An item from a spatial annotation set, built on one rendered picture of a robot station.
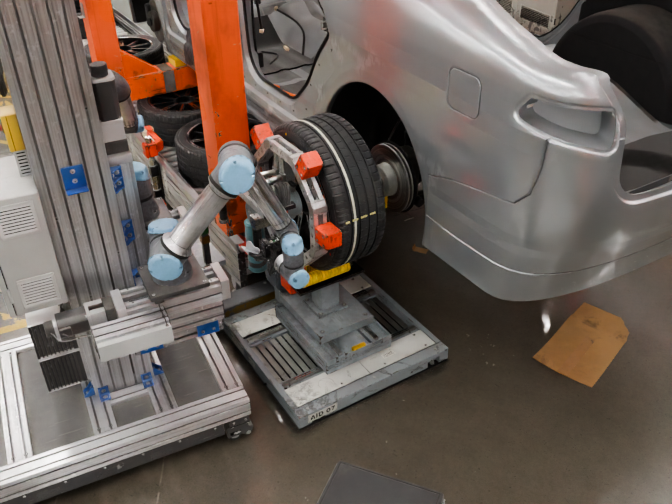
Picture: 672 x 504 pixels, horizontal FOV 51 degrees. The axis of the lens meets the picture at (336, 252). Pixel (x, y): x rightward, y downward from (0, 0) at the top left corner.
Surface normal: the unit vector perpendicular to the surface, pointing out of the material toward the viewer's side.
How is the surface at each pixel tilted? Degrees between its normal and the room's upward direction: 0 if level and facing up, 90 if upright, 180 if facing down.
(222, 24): 90
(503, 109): 90
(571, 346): 1
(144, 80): 90
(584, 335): 2
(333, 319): 0
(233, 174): 84
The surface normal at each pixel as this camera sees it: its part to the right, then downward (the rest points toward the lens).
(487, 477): -0.01, -0.83
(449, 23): -0.70, -0.14
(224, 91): 0.53, 0.47
